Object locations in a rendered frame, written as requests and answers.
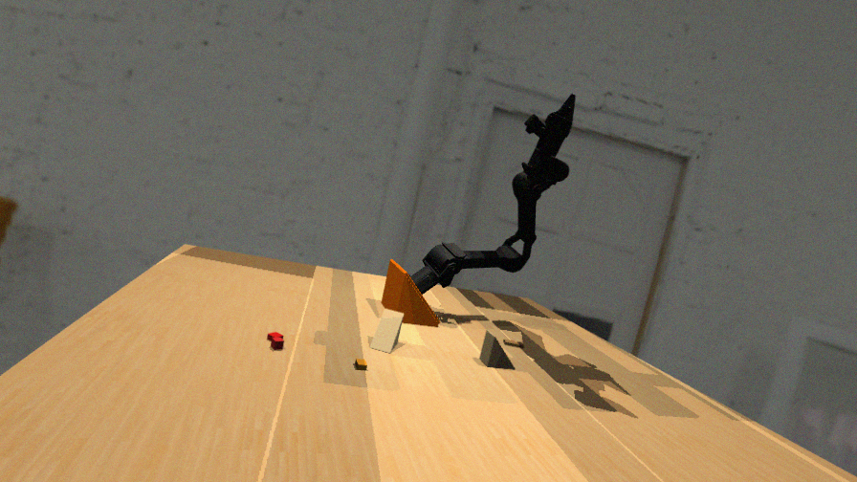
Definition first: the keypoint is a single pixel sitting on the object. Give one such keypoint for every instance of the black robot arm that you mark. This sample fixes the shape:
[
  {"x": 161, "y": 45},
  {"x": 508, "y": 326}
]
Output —
[{"x": 542, "y": 171}]

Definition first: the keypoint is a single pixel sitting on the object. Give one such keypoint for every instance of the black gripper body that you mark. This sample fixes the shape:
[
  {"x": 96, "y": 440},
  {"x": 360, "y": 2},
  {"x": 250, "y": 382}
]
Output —
[{"x": 559, "y": 131}]

